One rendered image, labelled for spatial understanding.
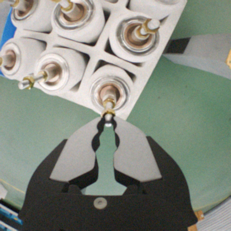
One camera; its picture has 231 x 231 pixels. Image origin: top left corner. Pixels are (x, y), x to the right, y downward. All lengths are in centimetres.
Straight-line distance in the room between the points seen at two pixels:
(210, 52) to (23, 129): 85
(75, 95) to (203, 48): 32
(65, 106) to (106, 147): 29
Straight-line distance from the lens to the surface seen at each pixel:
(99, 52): 28
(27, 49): 29
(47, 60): 24
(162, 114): 57
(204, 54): 28
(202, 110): 69
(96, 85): 21
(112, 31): 21
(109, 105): 17
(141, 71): 29
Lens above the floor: 46
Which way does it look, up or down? 61 degrees down
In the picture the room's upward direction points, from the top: 179 degrees clockwise
